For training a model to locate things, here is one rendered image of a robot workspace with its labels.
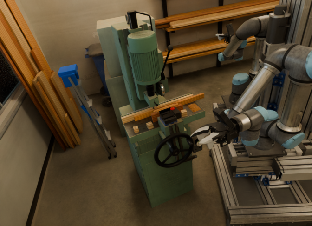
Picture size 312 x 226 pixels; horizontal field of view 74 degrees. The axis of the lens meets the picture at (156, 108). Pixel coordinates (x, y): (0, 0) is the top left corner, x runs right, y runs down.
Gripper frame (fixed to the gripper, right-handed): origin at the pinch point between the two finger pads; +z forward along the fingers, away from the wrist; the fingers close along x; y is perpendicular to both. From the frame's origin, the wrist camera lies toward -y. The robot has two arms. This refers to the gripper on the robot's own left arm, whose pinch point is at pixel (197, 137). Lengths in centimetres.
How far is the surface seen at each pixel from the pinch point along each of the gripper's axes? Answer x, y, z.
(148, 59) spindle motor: 59, -22, -6
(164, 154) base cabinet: 61, 54, -4
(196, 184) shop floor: 72, 115, -33
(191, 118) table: 57, 29, -28
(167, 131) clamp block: 48, 26, -5
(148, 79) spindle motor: 61, -9, -4
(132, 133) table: 62, 25, 16
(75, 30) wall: 312, -36, 21
